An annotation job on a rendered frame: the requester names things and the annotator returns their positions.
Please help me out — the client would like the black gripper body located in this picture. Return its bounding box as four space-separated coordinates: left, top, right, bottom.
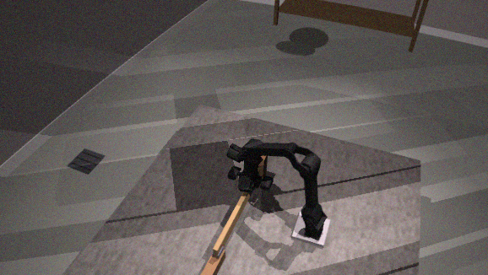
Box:
228 166 274 191

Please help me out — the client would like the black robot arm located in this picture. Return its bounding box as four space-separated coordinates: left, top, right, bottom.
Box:
226 138 327 240

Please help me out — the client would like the brown wooden rail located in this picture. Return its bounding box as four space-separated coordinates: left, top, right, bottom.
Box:
213 191 252 259

